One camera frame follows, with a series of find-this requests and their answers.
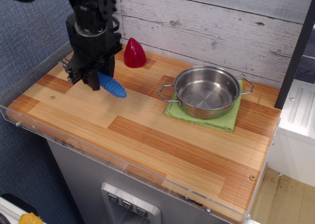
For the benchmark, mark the clear acrylic guard rail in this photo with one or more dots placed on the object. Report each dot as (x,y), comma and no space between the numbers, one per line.
(224,165)

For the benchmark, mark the blue handled metal fork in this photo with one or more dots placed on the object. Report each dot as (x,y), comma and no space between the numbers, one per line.
(110,85)

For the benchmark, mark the red cone shaped toy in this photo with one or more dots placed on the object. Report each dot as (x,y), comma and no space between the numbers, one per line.
(134,55)

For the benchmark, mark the green cloth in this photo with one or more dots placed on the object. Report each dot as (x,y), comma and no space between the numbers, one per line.
(224,123)

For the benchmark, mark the stainless steel pot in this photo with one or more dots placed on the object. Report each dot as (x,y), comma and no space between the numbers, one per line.
(206,92)

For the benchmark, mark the grey cabinet with dispenser panel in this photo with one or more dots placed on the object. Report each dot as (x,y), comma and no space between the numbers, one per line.
(108,190)

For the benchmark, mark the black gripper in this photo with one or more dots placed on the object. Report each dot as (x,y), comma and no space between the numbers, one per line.
(92,52)

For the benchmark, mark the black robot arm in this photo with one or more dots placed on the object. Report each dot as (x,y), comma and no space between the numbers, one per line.
(94,15)

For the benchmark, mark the yellow object at corner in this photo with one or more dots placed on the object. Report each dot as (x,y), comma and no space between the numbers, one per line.
(30,218)

